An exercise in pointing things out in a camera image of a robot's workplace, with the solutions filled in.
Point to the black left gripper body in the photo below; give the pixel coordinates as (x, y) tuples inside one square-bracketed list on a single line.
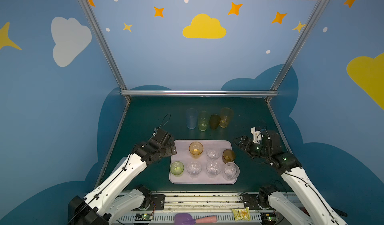
[(167, 144)]

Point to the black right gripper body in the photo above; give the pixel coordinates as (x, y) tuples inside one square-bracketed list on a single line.
[(244, 142)]

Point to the amber dimpled glass front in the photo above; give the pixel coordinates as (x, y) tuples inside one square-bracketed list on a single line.
[(228, 156)]

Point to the tall yellow-green glass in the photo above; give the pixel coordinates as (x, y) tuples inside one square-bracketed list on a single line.
[(177, 168)]

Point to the clear faceted glass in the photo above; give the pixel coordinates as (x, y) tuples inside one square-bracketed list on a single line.
[(213, 168), (231, 171), (194, 168), (213, 153)]

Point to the short yellow glass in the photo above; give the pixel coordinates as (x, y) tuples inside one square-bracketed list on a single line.
[(196, 149)]

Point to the dark amber dimpled glass back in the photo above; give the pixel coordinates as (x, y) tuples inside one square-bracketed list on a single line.
[(214, 121)]

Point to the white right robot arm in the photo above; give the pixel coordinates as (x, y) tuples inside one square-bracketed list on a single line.
[(316, 209)]

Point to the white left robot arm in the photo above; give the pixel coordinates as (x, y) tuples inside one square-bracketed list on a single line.
[(103, 205)]

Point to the pink plastic tray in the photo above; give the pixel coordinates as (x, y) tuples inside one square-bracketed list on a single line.
[(185, 157)]

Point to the tall yellow plastic glass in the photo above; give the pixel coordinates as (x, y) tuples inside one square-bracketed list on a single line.
[(226, 116)]

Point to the tall blue plastic glass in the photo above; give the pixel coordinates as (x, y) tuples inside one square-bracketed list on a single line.
[(192, 118)]

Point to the tall green plastic glass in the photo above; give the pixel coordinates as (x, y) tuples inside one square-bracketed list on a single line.
[(203, 120)]

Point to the yellow snack packet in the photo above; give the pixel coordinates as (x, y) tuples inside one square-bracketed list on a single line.
[(242, 214)]

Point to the purple pink spatula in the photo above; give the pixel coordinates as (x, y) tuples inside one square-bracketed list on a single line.
[(187, 219)]

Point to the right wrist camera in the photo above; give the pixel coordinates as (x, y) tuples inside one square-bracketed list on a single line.
[(258, 135)]

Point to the aluminium frame back rail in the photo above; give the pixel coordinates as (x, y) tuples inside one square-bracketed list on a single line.
[(198, 93)]

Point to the aluminium frame left post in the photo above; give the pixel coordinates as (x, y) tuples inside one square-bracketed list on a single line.
[(88, 11)]

